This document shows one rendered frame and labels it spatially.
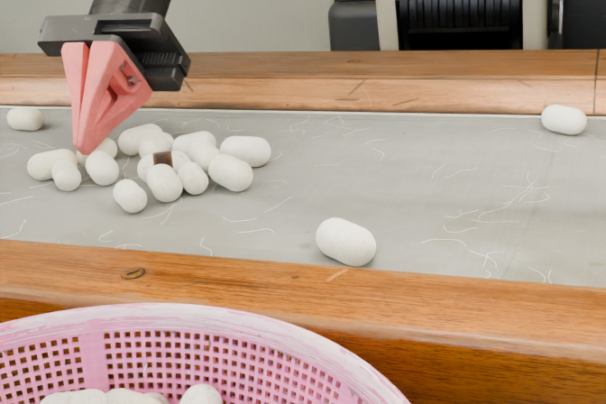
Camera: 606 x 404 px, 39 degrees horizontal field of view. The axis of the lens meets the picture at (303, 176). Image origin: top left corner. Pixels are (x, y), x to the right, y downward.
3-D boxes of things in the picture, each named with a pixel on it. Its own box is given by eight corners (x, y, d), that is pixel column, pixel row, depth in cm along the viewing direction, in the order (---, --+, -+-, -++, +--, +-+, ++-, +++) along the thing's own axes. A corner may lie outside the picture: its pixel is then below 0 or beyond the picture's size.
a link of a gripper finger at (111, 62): (87, 127, 59) (124, 18, 63) (0, 125, 61) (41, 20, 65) (130, 174, 64) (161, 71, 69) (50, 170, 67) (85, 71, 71)
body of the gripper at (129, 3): (153, 32, 61) (179, -47, 65) (34, 34, 65) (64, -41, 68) (188, 83, 67) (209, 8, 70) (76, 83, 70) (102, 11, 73)
